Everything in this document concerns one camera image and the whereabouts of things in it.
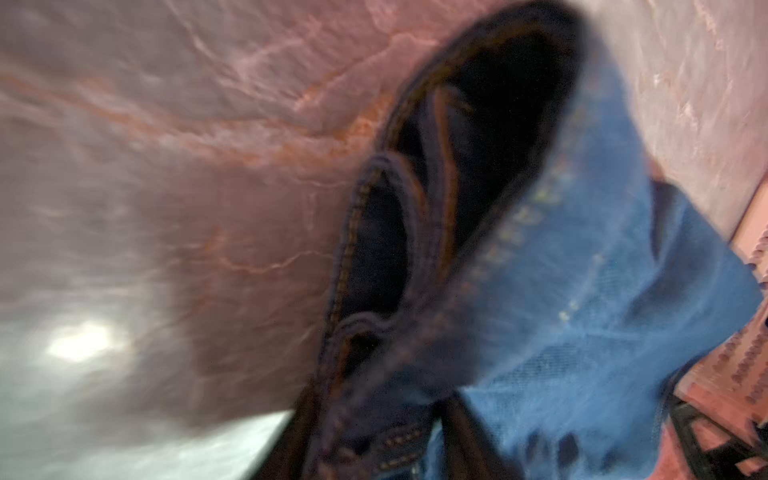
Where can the dark denim button skirt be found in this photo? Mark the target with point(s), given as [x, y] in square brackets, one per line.
[508, 243]

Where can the pink perforated plastic basket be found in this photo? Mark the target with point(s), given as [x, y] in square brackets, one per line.
[718, 421]

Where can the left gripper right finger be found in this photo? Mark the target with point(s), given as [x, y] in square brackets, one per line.
[468, 450]

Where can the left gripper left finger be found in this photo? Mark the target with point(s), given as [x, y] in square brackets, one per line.
[284, 459]

